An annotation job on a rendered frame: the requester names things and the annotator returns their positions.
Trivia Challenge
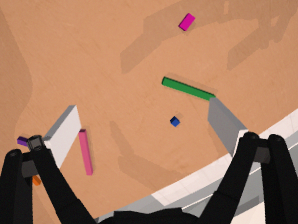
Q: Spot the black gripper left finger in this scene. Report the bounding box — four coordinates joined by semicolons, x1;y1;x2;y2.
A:
0;105;97;224

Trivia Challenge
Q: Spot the pink rod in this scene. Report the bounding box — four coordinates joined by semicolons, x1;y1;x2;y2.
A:
78;129;93;176

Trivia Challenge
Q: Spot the purple rod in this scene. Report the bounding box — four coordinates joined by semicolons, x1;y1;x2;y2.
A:
17;136;28;147

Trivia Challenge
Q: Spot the orange rod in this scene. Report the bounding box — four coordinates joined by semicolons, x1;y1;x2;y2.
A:
33;175;42;186

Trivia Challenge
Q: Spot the small magenta block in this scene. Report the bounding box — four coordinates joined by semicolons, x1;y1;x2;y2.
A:
178;13;195;31

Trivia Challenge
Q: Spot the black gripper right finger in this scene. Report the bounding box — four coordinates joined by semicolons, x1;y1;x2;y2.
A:
195;97;298;224

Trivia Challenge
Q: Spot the green rod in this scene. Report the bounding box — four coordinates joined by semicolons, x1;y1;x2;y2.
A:
161;76;216;101

